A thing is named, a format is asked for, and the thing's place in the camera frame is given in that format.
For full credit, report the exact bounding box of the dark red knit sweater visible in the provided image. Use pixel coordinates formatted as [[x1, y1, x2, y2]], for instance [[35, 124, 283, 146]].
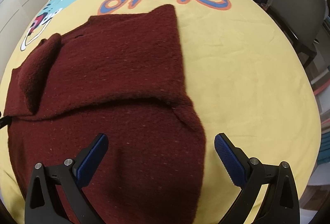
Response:
[[5, 4, 205, 223]]

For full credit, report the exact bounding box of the white wardrobe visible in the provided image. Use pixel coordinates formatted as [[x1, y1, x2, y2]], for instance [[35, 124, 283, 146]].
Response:
[[0, 0, 48, 72]]

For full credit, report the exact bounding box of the yellow dinosaur print bedspread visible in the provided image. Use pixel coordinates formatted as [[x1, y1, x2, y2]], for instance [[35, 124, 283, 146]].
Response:
[[1, 0, 321, 223]]

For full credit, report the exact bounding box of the grey upholstered chair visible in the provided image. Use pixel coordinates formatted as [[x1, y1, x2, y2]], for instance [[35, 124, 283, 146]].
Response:
[[267, 0, 327, 68]]

